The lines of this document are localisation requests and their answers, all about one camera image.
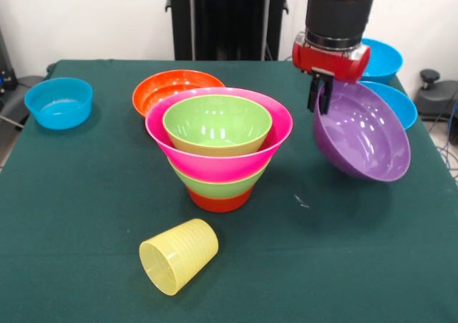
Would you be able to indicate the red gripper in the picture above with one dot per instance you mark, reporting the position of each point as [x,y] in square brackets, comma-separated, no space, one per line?
[332,63]

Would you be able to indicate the purple bowl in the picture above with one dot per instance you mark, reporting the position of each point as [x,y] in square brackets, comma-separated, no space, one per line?
[365,140]

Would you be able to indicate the large pink bowl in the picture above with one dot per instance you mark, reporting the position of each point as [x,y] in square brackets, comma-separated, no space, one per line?
[214,167]

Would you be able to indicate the black stand with knob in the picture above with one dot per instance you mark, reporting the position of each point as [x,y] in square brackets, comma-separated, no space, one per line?
[440,94]

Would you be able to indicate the black equipment box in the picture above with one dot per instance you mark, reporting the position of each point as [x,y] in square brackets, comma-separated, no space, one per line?
[5,76]

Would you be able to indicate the green bowl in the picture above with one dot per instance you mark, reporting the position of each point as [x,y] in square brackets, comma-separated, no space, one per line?
[218,188]
[214,122]

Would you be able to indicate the small blue bowl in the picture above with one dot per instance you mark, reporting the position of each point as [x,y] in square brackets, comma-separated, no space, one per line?
[59,111]

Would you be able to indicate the dark green tablecloth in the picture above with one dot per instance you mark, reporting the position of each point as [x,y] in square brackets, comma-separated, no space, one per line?
[229,283]

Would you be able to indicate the small orange bowl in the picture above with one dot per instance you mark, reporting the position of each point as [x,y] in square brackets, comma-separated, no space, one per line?
[220,203]

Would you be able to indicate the yellow plastic cup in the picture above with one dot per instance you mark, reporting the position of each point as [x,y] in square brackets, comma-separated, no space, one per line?
[182,255]

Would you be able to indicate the large orange-red bowl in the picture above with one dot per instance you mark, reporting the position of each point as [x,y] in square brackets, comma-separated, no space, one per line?
[154,90]

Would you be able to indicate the large blue bowl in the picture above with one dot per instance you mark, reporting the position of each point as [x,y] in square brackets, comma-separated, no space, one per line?
[400,104]
[386,63]

